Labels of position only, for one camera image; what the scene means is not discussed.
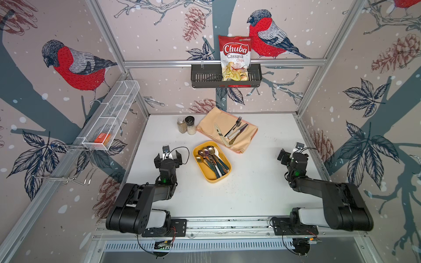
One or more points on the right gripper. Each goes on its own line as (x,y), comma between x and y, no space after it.
(285,156)

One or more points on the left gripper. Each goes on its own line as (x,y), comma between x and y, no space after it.
(177,161)

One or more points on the gold metal spoon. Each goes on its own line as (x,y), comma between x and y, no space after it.
(207,172)

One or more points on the black metal spoon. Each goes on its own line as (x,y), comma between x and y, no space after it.
(212,159)

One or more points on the yellow plastic storage box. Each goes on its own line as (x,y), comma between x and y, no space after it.
(212,162)

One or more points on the white plastic spoon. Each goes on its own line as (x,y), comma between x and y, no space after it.
(216,153)

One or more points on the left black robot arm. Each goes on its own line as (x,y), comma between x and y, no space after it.
(133,212)

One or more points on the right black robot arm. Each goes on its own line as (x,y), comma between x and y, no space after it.
(343,207)

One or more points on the orange box on shelf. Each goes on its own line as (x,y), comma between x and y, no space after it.
(103,138)

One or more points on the glass spice jar brown contents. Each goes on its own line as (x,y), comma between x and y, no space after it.
(182,127)

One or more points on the glass spice jar black lid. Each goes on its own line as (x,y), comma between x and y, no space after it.
(190,123)

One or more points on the beige cloth napkin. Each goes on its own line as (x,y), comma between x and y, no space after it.
(225,121)

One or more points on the red cassava chips bag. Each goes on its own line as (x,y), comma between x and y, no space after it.
(235,57)

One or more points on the cream handled knife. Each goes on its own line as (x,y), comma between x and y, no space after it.
(222,137)

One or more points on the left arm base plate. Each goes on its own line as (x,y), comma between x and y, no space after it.
(172,228)

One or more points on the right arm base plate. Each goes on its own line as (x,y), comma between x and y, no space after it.
(282,226)

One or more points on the aluminium frame rail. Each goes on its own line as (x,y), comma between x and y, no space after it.
(223,228)

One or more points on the white wire shelf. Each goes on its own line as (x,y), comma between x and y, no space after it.
(113,115)

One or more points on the black wall basket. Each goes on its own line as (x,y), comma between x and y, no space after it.
(214,76)

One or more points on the wire hook rack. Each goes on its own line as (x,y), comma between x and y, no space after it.
(77,166)

